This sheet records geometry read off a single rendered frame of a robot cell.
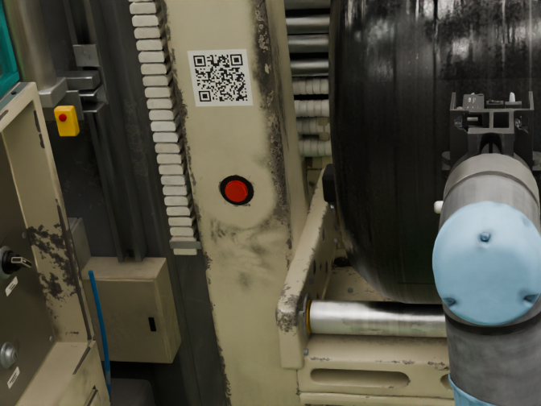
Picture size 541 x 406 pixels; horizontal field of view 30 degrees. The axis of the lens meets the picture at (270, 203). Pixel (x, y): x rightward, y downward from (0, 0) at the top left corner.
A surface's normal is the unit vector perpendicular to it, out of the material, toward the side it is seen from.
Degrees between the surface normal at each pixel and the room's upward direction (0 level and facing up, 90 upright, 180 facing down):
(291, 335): 90
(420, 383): 90
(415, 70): 63
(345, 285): 0
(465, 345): 87
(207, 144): 90
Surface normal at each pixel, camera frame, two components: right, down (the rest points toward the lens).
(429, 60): -0.22, 0.02
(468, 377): -0.73, 0.36
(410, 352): -0.11, -0.87
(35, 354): 0.97, 0.00
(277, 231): -0.19, 0.49
